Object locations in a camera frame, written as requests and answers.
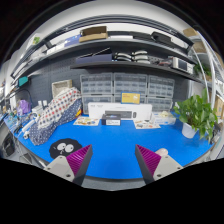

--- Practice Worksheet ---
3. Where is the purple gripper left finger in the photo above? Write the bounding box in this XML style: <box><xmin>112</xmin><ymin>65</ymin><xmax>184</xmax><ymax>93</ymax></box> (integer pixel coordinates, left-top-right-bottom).
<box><xmin>44</xmin><ymin>145</ymin><xmax>93</xmax><ymax>186</ymax></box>

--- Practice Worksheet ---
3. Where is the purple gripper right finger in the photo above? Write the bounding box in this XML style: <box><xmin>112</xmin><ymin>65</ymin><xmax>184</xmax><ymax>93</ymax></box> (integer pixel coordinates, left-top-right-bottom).
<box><xmin>135</xmin><ymin>145</ymin><xmax>182</xmax><ymax>184</ymax></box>

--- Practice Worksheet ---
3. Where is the pink computer mouse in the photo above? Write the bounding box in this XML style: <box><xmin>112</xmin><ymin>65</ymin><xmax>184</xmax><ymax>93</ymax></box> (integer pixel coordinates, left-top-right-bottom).
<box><xmin>155</xmin><ymin>148</ymin><xmax>168</xmax><ymax>156</ymax></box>

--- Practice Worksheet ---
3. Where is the black round mouse pad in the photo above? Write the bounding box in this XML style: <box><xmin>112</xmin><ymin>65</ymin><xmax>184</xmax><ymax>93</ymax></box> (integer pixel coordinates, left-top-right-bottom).
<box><xmin>49</xmin><ymin>138</ymin><xmax>82</xmax><ymax>159</ymax></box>

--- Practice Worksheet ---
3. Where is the blue table mat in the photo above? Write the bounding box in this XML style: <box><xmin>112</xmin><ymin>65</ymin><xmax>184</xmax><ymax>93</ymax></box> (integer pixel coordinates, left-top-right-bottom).
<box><xmin>18</xmin><ymin>120</ymin><xmax>211</xmax><ymax>179</ymax></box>

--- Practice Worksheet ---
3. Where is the leaflet right on mat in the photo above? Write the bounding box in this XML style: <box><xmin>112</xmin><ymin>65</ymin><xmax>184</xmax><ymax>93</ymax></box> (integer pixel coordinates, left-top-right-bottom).
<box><xmin>134</xmin><ymin>120</ymin><xmax>159</xmax><ymax>129</ymax></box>

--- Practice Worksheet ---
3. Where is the leaflet on mat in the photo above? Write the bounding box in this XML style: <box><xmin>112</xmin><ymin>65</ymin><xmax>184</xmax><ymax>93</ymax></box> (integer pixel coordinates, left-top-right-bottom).
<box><xmin>74</xmin><ymin>116</ymin><xmax>99</xmax><ymax>126</ymax></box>
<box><xmin>134</xmin><ymin>120</ymin><xmax>159</xmax><ymax>129</ymax></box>

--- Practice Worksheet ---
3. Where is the leaflet left on mat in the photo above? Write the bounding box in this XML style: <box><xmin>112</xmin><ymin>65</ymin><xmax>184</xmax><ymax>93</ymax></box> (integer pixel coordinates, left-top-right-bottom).
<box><xmin>74</xmin><ymin>116</ymin><xmax>99</xmax><ymax>126</ymax></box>

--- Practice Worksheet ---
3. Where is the white box by plant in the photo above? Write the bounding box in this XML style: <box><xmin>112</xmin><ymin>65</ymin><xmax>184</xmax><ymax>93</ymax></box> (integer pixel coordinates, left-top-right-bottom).
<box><xmin>152</xmin><ymin>111</ymin><xmax>176</xmax><ymax>125</ymax></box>

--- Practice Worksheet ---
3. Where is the small black box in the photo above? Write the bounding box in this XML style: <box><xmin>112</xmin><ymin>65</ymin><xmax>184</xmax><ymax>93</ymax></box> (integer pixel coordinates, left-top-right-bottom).
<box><xmin>101</xmin><ymin>114</ymin><xmax>121</xmax><ymax>126</ymax></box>

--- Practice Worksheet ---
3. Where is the white long keyboard box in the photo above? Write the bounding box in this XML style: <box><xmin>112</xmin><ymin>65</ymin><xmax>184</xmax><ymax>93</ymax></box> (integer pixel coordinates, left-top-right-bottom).
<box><xmin>88</xmin><ymin>102</ymin><xmax>152</xmax><ymax>120</ymax></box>

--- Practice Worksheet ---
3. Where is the patterned fabric cover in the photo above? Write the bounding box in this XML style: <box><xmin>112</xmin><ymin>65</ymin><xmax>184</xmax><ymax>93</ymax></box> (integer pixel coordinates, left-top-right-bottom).
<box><xmin>29</xmin><ymin>87</ymin><xmax>82</xmax><ymax>145</ymax></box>

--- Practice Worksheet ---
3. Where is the green potted plant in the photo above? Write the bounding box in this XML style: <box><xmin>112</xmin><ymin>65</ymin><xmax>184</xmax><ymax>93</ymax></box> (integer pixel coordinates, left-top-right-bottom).
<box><xmin>174</xmin><ymin>89</ymin><xmax>218</xmax><ymax>141</ymax></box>

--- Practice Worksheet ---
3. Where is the yellow label card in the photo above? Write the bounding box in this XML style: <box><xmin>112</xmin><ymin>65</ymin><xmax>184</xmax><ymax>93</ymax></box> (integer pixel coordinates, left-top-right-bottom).
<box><xmin>121</xmin><ymin>92</ymin><xmax>140</xmax><ymax>104</ymax></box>

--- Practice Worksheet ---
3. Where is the grey drawer cabinet right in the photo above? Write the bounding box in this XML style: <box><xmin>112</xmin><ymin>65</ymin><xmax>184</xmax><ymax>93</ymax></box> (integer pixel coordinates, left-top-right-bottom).
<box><xmin>147</xmin><ymin>76</ymin><xmax>175</xmax><ymax>112</ymax></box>

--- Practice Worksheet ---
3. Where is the grey drawer cabinet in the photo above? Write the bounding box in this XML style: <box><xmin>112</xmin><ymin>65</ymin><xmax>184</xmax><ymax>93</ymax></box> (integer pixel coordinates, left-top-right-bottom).
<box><xmin>114</xmin><ymin>73</ymin><xmax>147</xmax><ymax>103</ymax></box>
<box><xmin>147</xmin><ymin>76</ymin><xmax>175</xmax><ymax>112</ymax></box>
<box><xmin>80</xmin><ymin>73</ymin><xmax>113</xmax><ymax>114</ymax></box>

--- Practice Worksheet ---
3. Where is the purple bag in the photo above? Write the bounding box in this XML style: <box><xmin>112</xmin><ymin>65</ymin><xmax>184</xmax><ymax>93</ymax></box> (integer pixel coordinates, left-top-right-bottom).
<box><xmin>18</xmin><ymin>100</ymin><xmax>31</xmax><ymax>115</ymax></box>

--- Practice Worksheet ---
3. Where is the wicker basket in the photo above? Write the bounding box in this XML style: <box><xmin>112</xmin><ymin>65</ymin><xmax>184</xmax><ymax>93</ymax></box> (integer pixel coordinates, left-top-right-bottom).
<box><xmin>52</xmin><ymin>80</ymin><xmax>72</xmax><ymax>97</ymax></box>

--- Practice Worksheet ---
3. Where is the grey drawer cabinet left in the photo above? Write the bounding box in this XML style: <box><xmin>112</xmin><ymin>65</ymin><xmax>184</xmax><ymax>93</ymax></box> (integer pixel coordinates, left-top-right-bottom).
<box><xmin>80</xmin><ymin>73</ymin><xmax>113</xmax><ymax>114</ymax></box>

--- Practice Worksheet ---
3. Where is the grey drawer cabinet middle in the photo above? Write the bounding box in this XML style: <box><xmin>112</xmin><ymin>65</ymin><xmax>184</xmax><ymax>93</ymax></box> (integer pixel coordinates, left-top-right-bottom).
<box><xmin>114</xmin><ymin>73</ymin><xmax>147</xmax><ymax>103</ymax></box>

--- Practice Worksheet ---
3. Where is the lower black shelf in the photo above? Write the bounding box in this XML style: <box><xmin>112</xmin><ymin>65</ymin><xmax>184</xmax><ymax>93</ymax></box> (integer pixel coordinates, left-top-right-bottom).
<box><xmin>70</xmin><ymin>61</ymin><xmax>200</xmax><ymax>82</ymax></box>

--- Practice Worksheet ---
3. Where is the black shelf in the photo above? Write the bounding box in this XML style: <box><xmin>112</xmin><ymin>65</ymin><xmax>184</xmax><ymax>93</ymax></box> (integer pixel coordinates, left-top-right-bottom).
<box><xmin>10</xmin><ymin>36</ymin><xmax>194</xmax><ymax>80</ymax></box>
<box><xmin>70</xmin><ymin>61</ymin><xmax>200</xmax><ymax>82</ymax></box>

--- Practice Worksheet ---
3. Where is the white device on shelf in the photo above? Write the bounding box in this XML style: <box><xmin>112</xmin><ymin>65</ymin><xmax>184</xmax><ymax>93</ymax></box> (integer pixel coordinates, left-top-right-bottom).
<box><xmin>172</xmin><ymin>57</ymin><xmax>193</xmax><ymax>74</ymax></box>

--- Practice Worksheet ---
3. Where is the dark blue flat box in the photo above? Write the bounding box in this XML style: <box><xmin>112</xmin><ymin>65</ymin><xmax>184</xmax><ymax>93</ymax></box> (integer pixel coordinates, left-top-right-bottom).
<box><xmin>75</xmin><ymin>54</ymin><xmax>112</xmax><ymax>64</ymax></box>

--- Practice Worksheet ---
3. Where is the upper black shelf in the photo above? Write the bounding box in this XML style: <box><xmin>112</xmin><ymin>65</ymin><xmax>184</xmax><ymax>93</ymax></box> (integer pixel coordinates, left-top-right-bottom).
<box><xmin>10</xmin><ymin>36</ymin><xmax>194</xmax><ymax>80</ymax></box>

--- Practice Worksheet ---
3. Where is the cardboard box on shelf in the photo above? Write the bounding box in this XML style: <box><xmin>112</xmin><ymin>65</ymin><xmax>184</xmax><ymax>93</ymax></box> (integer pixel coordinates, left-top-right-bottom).
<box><xmin>79</xmin><ymin>26</ymin><xmax>108</xmax><ymax>43</ymax></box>

